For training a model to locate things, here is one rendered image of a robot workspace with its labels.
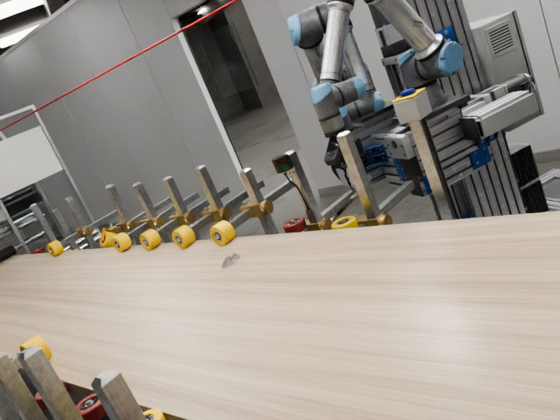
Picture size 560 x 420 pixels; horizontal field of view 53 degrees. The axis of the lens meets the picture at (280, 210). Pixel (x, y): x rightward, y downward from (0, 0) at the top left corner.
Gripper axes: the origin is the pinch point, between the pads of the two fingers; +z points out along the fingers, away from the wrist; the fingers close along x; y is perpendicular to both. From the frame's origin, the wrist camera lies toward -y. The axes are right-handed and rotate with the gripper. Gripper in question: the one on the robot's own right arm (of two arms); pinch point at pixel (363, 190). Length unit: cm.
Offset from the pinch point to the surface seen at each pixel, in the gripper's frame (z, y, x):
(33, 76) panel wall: -154, 207, 635
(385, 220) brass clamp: -2.9, -36.5, -33.6
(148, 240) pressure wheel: -13, -57, 71
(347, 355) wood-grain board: -8, -106, -68
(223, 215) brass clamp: -12, -38, 41
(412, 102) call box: -38, -39, -58
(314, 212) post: -8.4, -36.4, -5.9
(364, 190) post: -14, -37, -31
